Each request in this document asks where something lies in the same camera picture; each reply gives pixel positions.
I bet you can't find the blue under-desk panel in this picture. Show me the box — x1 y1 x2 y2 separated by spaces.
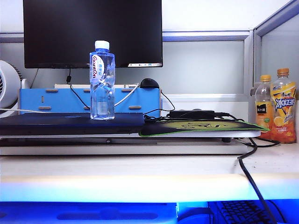
0 202 177 224

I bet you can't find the white stand base tray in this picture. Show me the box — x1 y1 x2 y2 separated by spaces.
0 138 254 156

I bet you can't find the orange juice bottle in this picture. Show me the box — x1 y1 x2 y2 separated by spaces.
254 75 273 133

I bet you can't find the black computer mouse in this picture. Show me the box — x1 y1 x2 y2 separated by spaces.
139 78 160 89

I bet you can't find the black power adapter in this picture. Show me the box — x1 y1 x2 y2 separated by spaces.
169 110 215 120

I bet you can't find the white laptop stand board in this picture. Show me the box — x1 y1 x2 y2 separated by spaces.
0 130 261 139

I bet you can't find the blue desk organizer box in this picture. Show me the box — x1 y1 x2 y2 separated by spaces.
19 88 162 118

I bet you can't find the clear mineral water bottle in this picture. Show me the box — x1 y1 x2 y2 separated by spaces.
89 40 116 120

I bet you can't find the dark blue laptop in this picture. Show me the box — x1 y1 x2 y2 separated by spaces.
0 112 145 136

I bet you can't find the iced tea bottle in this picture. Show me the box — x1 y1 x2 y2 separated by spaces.
270 68 298 144

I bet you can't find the white desk fan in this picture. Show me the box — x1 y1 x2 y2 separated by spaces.
0 59 21 115

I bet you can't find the black computer monitor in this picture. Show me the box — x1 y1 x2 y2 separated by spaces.
22 0 163 69

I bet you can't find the black keyboard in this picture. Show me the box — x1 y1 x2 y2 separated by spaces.
215 200 276 224

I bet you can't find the thick black power cable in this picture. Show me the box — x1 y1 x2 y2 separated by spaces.
214 112 278 224

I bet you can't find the thin black looped cable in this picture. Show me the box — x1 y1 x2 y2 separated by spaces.
253 137 280 148

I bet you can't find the thin black mouse cable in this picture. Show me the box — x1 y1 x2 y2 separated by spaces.
143 90 175 122

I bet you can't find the black monitor cable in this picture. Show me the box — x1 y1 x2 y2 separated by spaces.
66 68 91 111

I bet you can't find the black green-edged mouse pad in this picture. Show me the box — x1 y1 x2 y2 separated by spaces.
139 118 271 137

